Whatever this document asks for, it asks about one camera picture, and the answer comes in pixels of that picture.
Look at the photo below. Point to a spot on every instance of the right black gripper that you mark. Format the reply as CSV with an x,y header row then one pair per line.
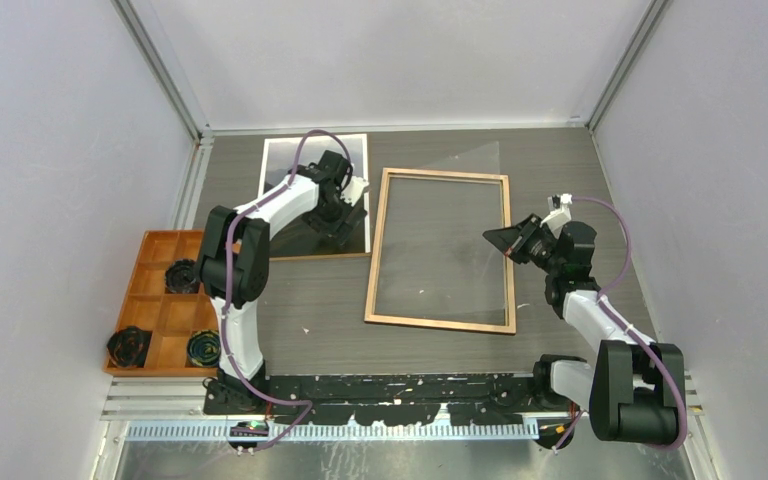
x,y
512,240

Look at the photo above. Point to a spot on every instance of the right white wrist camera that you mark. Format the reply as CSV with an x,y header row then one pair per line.
x,y
559,214

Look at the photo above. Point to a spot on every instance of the mountain landscape photo board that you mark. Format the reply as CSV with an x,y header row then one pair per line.
x,y
298,239

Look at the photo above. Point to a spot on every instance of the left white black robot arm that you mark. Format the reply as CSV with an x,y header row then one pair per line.
x,y
233,263

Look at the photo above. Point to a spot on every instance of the orange compartment tray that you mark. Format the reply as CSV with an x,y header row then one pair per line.
x,y
170,319

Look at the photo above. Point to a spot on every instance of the black orange coiled bundle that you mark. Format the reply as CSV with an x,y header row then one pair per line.
x,y
128,347

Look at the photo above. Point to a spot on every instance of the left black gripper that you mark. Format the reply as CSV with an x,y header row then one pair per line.
x,y
339,230

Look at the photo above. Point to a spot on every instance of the black wooden picture frame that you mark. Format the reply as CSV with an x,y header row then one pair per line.
x,y
508,327

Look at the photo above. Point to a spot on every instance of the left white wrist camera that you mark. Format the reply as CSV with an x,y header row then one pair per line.
x,y
354,191

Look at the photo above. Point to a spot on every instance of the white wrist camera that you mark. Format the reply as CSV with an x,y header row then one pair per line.
x,y
354,191
559,214

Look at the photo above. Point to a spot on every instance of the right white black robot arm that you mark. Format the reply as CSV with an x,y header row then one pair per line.
x,y
635,391

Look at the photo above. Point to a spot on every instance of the black yellow-green coiled bundle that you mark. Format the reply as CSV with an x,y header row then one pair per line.
x,y
203,349

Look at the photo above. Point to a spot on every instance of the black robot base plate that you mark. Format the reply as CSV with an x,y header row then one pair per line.
x,y
394,400

